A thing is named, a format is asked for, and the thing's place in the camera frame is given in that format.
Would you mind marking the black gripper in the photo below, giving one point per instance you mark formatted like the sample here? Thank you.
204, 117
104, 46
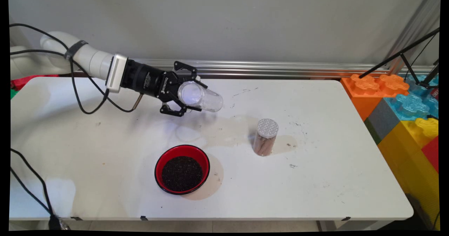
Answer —
151, 80

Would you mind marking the clear plastic jar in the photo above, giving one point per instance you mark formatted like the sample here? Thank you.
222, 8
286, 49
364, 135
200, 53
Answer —
210, 101

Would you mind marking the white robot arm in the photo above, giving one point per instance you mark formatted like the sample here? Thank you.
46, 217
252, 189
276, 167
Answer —
93, 60

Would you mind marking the red bowl with black rim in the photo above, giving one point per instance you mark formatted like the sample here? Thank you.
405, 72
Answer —
163, 160

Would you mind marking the large heap of black seeds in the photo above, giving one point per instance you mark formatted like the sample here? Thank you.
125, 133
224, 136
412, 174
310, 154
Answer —
181, 174

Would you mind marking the clear jar with white lid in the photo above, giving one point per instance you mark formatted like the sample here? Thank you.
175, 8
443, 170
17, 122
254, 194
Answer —
266, 137

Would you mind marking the small red toy brick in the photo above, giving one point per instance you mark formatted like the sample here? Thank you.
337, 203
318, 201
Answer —
24, 81

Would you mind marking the green toy brick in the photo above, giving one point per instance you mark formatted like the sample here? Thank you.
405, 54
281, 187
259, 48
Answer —
14, 94

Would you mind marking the orange giant toy brick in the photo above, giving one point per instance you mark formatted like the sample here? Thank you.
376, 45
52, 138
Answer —
361, 99

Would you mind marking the grey giant toy brick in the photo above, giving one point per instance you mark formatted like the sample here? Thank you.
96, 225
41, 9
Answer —
382, 122

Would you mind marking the black tripod stand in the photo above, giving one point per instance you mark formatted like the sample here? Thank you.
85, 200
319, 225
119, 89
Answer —
386, 62

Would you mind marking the blue giant toy brick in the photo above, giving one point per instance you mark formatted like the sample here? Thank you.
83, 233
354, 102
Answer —
410, 106

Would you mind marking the yellow giant toy brick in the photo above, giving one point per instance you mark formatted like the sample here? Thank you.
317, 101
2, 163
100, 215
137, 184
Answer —
403, 159

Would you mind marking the red printed label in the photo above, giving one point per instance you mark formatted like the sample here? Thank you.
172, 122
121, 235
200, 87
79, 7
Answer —
435, 94

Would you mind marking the big red giant toy brick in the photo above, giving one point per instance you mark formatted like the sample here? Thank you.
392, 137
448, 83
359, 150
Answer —
432, 153

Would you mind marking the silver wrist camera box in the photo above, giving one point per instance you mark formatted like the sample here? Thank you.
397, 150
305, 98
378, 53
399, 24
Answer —
117, 73

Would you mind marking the long aluminium rail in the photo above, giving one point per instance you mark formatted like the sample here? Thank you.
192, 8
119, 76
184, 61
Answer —
263, 68

